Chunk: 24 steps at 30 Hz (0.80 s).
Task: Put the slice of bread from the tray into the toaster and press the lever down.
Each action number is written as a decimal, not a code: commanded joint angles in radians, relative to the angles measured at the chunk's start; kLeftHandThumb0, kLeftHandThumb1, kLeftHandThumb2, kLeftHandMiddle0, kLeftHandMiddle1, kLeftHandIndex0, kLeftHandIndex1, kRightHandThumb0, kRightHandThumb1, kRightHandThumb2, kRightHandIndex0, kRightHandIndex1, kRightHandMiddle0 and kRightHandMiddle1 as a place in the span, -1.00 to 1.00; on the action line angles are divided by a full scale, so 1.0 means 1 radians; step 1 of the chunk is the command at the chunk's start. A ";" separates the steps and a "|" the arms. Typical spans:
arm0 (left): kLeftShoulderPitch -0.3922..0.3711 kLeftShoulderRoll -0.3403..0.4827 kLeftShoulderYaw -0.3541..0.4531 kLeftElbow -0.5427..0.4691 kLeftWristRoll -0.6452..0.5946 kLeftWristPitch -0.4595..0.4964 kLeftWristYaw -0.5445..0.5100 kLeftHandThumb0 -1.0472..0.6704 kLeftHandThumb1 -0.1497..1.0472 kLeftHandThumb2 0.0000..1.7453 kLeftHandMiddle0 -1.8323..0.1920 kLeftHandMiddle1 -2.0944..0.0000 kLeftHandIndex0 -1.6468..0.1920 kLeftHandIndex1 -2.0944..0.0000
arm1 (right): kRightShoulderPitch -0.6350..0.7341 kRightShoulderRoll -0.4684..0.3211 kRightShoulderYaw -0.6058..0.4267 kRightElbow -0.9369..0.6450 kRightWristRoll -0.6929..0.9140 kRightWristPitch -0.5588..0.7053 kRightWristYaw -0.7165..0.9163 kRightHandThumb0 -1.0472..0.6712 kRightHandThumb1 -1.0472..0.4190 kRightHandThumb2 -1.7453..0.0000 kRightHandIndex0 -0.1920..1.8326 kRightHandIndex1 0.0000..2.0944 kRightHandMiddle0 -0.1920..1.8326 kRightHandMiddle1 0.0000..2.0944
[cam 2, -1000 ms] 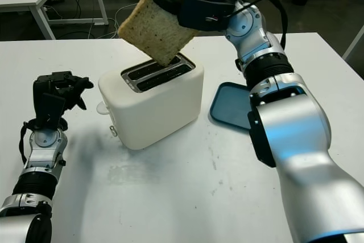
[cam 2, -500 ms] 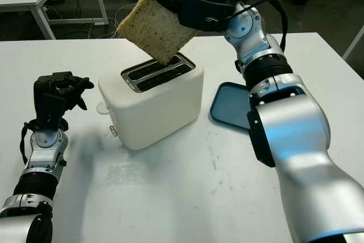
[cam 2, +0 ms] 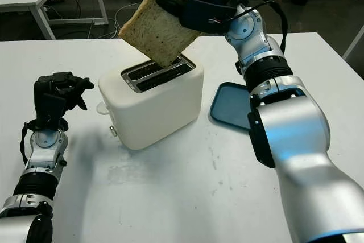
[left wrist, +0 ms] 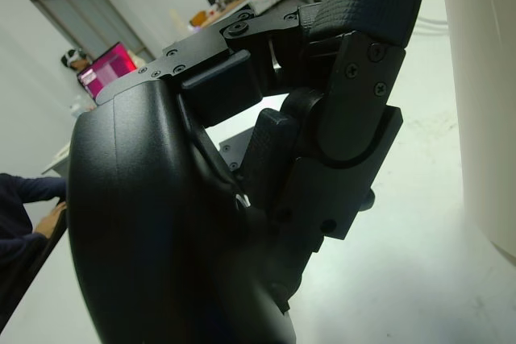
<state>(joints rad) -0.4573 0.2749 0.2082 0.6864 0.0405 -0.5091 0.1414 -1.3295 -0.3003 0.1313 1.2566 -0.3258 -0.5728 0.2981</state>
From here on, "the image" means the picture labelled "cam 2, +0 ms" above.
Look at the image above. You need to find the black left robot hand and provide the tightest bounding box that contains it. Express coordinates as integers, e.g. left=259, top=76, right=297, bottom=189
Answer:
left=33, top=71, right=96, bottom=130

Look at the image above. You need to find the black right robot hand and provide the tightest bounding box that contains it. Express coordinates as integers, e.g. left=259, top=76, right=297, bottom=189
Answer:
left=155, top=0, right=238, bottom=34

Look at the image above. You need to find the slice of brown bread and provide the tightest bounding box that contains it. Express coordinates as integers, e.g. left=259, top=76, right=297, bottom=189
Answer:
left=117, top=0, right=201, bottom=68

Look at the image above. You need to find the cream white toaster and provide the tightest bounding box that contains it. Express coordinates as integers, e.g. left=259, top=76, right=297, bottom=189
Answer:
left=97, top=53, right=205, bottom=151

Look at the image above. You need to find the teal plastic tray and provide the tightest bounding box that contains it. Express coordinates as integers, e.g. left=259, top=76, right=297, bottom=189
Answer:
left=209, top=81, right=253, bottom=134

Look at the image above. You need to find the slanted white table leg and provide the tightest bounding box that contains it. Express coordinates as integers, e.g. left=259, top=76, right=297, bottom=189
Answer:
left=342, top=24, right=364, bottom=60

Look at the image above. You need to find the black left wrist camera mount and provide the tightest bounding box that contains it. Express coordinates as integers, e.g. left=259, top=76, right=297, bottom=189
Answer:
left=42, top=91, right=67, bottom=126

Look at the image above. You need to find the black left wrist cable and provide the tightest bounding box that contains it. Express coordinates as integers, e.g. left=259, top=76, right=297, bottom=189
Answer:
left=20, top=121, right=36, bottom=167

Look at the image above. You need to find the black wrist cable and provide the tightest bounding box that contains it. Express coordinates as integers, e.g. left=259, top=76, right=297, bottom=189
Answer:
left=227, top=0, right=288, bottom=53
left=20, top=121, right=36, bottom=167

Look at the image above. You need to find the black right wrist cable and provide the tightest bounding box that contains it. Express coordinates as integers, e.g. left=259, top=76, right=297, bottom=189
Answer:
left=227, top=0, right=288, bottom=53

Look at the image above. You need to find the white floor cable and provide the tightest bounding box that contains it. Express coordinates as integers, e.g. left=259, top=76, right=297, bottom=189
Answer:
left=113, top=0, right=143, bottom=39

